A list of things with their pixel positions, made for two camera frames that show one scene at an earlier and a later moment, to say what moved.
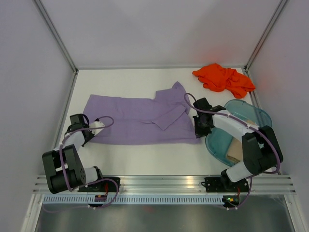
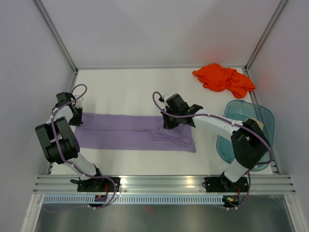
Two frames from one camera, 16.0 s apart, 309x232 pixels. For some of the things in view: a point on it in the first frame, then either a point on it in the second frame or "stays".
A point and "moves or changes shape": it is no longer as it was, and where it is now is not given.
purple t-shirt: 164,119 moves or changes shape
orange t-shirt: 216,78 stays
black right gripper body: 201,129 → 170,123
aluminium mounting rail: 179,184 stays
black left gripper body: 91,134 → 77,119
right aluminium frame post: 279,8 stays
